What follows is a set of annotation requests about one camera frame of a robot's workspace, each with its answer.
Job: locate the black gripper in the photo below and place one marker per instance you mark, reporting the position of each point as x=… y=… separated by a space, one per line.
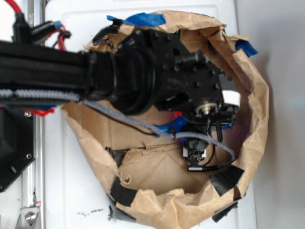
x=191 y=84

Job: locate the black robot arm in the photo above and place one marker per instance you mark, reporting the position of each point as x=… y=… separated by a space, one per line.
x=150 y=68

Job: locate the brown paper bag container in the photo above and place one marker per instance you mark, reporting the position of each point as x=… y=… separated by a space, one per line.
x=147 y=177

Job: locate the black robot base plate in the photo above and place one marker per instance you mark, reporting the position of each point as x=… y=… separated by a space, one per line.
x=16 y=145

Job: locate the aluminium frame rail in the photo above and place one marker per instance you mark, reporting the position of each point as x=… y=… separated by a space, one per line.
x=33 y=184

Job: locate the metal corner bracket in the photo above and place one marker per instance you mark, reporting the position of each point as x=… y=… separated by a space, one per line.
x=29 y=218

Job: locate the blue toy bottle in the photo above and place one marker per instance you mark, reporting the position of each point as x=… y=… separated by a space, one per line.
x=181 y=125

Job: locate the white plastic tray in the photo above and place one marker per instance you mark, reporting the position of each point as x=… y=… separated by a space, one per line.
x=74 y=198

